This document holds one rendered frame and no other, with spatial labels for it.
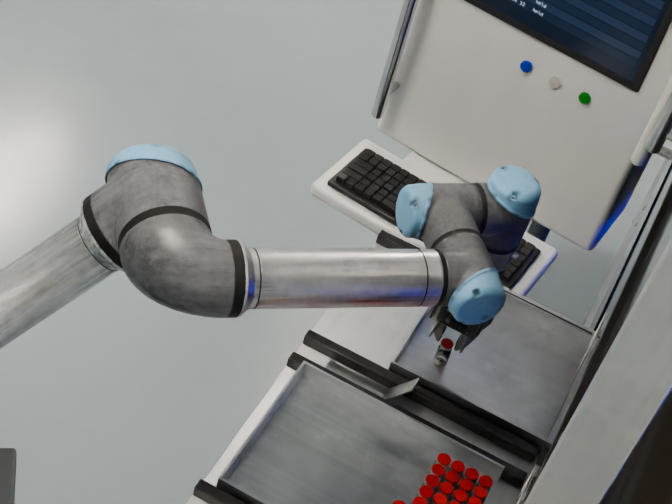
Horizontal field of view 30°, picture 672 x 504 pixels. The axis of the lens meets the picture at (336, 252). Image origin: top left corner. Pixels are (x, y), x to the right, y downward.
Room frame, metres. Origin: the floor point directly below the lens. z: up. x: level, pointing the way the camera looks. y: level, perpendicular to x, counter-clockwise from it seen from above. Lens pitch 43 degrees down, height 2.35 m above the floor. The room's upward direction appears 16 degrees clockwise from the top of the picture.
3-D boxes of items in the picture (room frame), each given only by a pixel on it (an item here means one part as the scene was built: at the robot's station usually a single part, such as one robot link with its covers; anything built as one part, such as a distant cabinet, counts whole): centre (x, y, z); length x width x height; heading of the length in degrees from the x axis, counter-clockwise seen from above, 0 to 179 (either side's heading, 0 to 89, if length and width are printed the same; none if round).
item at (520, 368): (1.40, -0.33, 0.90); 0.34 x 0.26 x 0.04; 75
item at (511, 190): (1.36, -0.21, 1.24); 0.09 x 0.08 x 0.11; 115
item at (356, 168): (1.80, -0.16, 0.82); 0.40 x 0.14 x 0.02; 68
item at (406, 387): (1.28, -0.10, 0.91); 0.14 x 0.03 x 0.06; 76
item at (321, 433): (1.10, -0.13, 0.90); 0.34 x 0.26 x 0.04; 75
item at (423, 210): (1.30, -0.13, 1.24); 0.11 x 0.11 x 0.08; 25
